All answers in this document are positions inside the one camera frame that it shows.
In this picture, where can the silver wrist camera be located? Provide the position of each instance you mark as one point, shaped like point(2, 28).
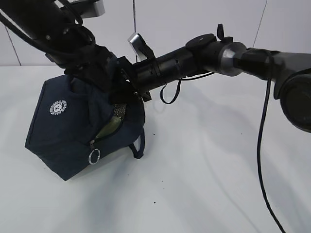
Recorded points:
point(140, 48)
point(88, 8)

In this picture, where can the navy blue lunch bag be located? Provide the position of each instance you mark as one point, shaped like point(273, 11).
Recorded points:
point(68, 116)

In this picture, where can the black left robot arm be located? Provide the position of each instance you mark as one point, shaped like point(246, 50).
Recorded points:
point(60, 34)

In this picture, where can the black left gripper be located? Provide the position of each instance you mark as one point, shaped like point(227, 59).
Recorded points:
point(92, 64)

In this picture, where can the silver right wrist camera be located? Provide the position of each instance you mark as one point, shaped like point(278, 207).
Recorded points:
point(140, 48)

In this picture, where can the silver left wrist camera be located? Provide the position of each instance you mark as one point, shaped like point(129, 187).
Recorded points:
point(88, 8)

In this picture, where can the glass container green lid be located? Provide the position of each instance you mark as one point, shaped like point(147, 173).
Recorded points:
point(108, 129)

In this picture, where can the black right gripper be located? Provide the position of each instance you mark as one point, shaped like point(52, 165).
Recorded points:
point(140, 78)

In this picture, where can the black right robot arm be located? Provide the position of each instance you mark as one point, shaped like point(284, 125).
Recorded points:
point(216, 53)

